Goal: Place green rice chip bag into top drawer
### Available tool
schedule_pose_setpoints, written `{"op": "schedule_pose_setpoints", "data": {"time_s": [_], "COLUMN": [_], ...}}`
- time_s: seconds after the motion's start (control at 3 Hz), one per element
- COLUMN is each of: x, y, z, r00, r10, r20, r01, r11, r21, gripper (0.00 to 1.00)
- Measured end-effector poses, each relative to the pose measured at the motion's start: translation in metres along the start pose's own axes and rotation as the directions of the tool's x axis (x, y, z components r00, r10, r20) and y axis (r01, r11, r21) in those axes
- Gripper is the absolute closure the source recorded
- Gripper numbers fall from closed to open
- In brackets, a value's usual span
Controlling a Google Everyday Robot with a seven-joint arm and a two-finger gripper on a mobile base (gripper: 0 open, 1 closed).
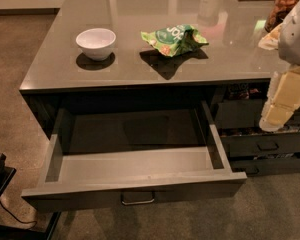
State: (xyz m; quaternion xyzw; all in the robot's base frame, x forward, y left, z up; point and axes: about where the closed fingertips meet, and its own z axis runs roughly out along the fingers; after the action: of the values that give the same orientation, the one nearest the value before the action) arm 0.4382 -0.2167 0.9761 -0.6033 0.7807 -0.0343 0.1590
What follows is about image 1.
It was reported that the open grey top drawer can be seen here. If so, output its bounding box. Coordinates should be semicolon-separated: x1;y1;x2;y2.
22;102;247;212

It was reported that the metal drawer handle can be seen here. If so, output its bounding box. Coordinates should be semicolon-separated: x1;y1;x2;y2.
121;192;155;206

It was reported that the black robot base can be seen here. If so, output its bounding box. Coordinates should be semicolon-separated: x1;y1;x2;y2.
0;153;62;240

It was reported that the grey counter cabinet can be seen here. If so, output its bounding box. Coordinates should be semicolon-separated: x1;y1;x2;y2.
18;0;300;178

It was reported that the lower right drawer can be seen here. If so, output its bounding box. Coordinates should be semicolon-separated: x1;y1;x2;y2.
230;157;300;177

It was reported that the green rice chip bag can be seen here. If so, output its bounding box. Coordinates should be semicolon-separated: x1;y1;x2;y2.
141;24;208;57

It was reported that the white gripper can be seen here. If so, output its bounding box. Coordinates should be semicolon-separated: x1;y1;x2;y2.
258;0;300;132

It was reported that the middle right drawer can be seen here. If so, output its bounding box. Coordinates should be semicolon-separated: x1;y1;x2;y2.
221;132;300;157

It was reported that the glass jar of nuts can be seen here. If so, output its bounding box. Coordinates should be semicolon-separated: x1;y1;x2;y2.
264;0;299;32

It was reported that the black cable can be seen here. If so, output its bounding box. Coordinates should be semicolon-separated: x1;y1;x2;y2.
0;197;38;230

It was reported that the white bowl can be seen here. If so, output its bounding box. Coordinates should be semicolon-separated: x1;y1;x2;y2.
76;28;116;61

